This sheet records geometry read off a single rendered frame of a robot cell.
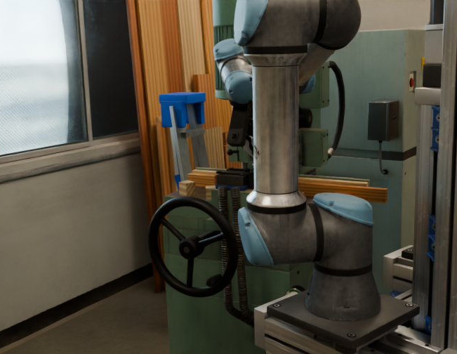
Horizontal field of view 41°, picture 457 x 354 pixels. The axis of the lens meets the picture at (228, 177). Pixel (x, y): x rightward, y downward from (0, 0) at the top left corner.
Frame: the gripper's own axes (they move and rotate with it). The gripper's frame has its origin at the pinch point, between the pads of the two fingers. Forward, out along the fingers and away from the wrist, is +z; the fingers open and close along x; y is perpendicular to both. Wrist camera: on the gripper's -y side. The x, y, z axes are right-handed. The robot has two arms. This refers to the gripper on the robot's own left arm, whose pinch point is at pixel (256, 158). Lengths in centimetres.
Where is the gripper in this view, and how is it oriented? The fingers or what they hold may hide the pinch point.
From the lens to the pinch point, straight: 172.7
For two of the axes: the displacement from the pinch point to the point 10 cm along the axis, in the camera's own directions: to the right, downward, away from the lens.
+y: 4.0, -6.5, 6.4
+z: 2.7, 7.5, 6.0
